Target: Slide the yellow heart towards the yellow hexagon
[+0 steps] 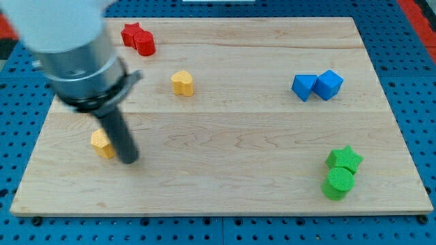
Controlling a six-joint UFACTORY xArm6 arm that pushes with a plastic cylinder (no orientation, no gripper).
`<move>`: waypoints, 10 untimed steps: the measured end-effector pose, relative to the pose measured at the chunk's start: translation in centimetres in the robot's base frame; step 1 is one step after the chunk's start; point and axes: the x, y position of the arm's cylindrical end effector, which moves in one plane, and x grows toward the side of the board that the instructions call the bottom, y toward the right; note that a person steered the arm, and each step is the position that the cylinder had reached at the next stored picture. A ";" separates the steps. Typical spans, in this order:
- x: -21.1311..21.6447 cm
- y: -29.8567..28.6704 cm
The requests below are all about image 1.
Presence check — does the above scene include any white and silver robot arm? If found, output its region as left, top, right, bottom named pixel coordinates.
left=1, top=0, right=142, bottom=118

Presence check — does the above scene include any yellow heart block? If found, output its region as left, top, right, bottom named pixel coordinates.
left=170, top=70, right=194, bottom=97

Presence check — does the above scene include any yellow hexagon block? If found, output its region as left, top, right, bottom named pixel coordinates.
left=91, top=129, right=116, bottom=159

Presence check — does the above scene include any light wooden board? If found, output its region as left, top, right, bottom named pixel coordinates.
left=10, top=17, right=433, bottom=217

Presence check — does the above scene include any blue triangular prism block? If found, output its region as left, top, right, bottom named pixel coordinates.
left=291, top=74, right=317, bottom=102

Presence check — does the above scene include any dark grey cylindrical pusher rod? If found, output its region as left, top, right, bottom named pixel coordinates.
left=97, top=107, right=139, bottom=164

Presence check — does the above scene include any red cylinder block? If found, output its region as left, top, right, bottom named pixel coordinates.
left=134, top=31, right=156, bottom=56

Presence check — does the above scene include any blue cube block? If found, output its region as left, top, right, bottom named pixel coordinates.
left=313, top=70, right=343, bottom=101

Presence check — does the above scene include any red star block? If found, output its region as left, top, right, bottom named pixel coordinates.
left=121, top=22, right=143, bottom=50

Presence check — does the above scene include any green star block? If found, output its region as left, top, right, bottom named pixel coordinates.
left=326, top=146, right=364, bottom=175

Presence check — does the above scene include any green cylinder block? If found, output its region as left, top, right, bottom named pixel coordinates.
left=321, top=167, right=355, bottom=201

